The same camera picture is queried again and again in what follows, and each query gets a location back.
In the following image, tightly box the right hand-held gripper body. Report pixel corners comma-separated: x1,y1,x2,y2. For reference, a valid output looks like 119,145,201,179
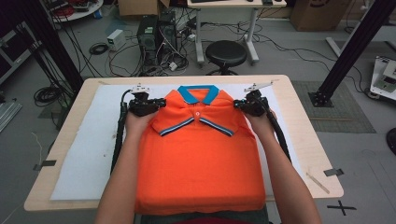
243,80,275,118

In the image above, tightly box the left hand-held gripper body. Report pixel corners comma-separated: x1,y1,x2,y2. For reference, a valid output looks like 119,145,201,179
128,83,157,118

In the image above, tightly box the orange polo shirt blue collar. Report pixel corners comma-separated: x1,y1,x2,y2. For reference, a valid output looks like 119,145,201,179
134,84,267,217

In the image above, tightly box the person's left hand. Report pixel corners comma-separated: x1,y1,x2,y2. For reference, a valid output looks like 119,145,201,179
124,111,157,140

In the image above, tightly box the person's right hand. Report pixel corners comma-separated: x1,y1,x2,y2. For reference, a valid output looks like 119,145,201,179
243,109,278,140

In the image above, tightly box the black round stool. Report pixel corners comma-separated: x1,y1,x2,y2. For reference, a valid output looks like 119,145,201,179
205,39,248,77

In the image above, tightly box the white foam mat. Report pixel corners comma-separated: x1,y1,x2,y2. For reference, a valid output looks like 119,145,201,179
49,83,304,202

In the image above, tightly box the black computer tower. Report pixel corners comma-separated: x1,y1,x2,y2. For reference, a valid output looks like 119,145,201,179
158,21,179,64
136,14,160,67

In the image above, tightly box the small white box device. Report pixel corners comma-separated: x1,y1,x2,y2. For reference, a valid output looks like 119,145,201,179
106,28,127,51

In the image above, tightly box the white desk with legs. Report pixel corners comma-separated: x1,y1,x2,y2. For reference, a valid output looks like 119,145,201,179
186,0,288,66

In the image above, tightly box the grey floor mat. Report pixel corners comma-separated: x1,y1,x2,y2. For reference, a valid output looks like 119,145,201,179
290,80,376,134

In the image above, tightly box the thin wooden stick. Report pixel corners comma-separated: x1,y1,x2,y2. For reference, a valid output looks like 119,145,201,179
305,172,331,195

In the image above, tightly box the grey tape strip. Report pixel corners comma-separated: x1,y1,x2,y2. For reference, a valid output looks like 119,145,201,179
32,160,58,172
322,168,345,177

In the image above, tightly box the large brown cardboard box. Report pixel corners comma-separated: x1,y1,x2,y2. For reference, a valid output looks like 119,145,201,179
290,0,353,32

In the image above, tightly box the round white table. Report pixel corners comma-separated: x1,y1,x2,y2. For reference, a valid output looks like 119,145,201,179
46,0,105,23

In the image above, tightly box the white machine with grey panel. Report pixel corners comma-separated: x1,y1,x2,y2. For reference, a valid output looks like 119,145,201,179
369,55,396,102

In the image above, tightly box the black tape cross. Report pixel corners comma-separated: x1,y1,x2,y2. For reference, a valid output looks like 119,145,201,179
326,200,358,217

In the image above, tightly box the grey metal rack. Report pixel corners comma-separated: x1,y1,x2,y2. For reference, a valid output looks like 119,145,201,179
0,21,41,85

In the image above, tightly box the black round base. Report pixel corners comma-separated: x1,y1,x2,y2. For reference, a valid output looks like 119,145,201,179
386,127,396,157

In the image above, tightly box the small coil of black cable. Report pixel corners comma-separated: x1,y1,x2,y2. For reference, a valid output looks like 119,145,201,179
89,42,110,56

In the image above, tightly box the large coil of black cable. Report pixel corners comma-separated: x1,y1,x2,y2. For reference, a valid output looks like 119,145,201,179
33,85,64,108

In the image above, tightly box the black metal frame post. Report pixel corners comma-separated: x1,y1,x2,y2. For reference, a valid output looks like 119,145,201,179
307,0,396,108
17,0,85,94

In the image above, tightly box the silver metal rail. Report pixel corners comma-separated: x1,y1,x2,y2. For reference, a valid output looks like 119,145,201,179
0,101,22,133

